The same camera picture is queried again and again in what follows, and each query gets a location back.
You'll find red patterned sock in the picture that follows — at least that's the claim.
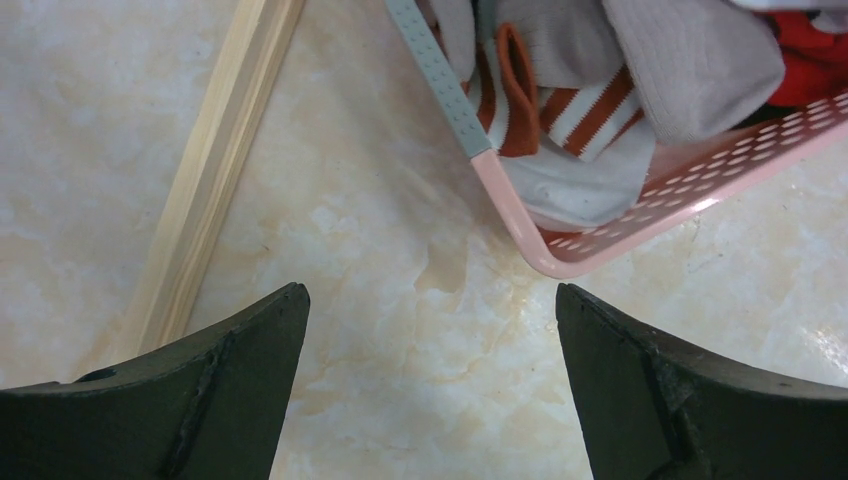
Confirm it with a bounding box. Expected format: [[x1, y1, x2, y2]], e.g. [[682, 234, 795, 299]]
[[761, 9, 847, 107]]

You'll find wooden drying rack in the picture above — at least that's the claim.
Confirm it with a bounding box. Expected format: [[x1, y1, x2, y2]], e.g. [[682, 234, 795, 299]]
[[102, 1, 304, 365]]

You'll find grey sock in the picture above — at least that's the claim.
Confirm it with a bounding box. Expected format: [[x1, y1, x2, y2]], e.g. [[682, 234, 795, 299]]
[[420, 1, 656, 232], [603, 0, 786, 145]]

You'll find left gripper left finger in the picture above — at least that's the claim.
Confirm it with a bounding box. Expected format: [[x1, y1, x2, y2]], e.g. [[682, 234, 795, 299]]
[[1, 283, 310, 479]]

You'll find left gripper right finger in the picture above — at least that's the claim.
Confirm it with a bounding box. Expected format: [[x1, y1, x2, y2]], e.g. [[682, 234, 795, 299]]
[[556, 284, 847, 479]]

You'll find pink plastic basket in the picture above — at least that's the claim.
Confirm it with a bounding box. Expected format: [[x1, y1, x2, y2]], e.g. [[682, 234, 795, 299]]
[[386, 1, 847, 280]]

